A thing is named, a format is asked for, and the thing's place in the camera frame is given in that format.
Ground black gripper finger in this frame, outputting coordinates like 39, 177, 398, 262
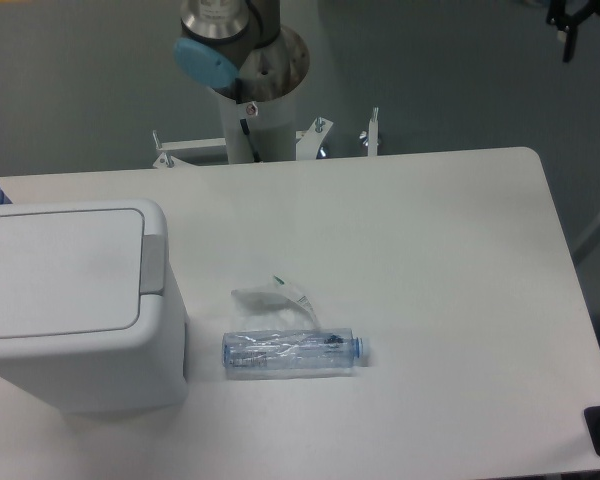
546, 0, 591, 63

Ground white push-lid trash can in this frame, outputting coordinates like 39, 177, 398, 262
0, 199, 188, 413

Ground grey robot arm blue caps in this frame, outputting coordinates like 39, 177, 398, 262
173, 1, 310, 104

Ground crumpled clear plastic wrapper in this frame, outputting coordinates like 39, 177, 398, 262
231, 275, 321, 331

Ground clear plastic water bottle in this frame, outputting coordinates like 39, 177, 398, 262
221, 328, 371, 380

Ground white metal base frame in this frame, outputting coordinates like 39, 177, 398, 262
152, 106, 382, 169

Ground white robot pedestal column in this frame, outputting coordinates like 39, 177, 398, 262
214, 93, 296, 164

